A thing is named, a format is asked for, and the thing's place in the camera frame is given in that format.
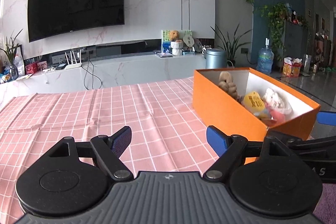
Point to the orange gift bag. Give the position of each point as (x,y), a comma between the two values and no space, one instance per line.
(291,67)

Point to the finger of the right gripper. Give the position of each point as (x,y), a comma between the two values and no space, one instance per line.
(327,118)

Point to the teddy bear figure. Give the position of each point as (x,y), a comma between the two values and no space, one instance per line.
(176,43)

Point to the white tv console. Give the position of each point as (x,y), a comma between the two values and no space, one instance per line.
(106,74)

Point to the grey metal trash bin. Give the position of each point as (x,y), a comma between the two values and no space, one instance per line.
(215,58)

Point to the orange cardboard box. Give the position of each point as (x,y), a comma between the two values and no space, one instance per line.
(217,108)

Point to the tan knotted plush cushion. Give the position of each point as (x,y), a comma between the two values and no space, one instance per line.
(226,83)

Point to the small potted grass plant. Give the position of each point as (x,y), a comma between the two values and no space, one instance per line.
(10,50)

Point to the white wifi router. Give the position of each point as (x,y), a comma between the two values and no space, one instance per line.
(72,60)

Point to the yellow snack packet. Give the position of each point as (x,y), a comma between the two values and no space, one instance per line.
(253,102)

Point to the white cloth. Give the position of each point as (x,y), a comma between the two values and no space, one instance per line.
(275,102)

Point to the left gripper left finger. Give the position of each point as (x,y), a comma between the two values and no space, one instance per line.
(107,151)

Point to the hanging green vine plant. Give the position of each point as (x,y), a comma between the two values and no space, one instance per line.
(276,16)

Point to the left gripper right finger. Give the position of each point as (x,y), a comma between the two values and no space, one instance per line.
(229,150)

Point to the green potted floor plant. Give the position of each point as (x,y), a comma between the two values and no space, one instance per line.
(230,44)

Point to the blue water jug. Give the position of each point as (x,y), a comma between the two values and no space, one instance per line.
(265,59)

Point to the pink checkered tablecloth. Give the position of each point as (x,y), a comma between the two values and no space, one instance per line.
(167,134)

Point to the black wall television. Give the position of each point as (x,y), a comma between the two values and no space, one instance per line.
(46,18)

